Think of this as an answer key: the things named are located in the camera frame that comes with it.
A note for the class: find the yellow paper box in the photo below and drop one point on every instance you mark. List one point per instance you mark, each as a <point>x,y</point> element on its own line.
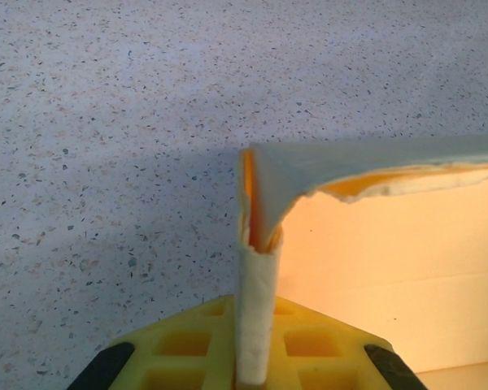
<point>390,264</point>

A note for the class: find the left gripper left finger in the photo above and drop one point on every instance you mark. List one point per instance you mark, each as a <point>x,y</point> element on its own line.
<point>179,353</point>

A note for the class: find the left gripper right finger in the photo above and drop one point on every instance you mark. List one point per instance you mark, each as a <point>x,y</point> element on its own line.
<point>321,353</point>

